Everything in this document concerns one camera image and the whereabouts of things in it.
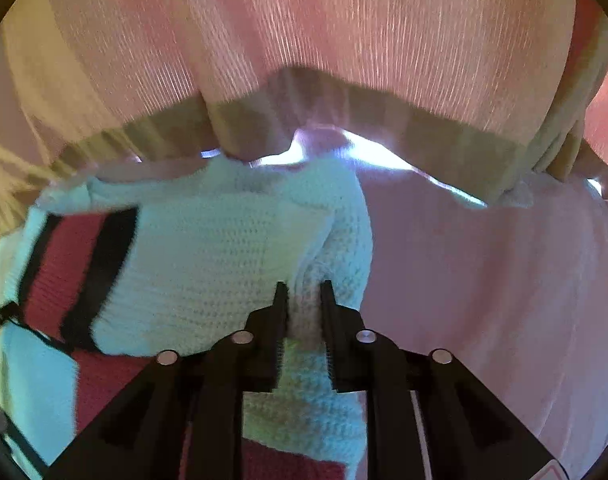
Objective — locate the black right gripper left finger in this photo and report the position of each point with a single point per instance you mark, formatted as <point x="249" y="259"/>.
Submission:
<point x="181" y="416"/>

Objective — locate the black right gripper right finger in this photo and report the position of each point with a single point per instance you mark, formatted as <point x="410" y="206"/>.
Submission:
<point x="428" y="416"/>

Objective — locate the white red black knit sweater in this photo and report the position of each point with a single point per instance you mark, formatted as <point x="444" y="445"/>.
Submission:
<point x="107" y="275"/>

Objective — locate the pink blanket with white pattern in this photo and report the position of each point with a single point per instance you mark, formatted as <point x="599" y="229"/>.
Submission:
<point x="517" y="291"/>

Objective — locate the pink curtain with tan hem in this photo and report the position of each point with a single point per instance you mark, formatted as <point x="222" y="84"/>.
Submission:
<point x="473" y="92"/>

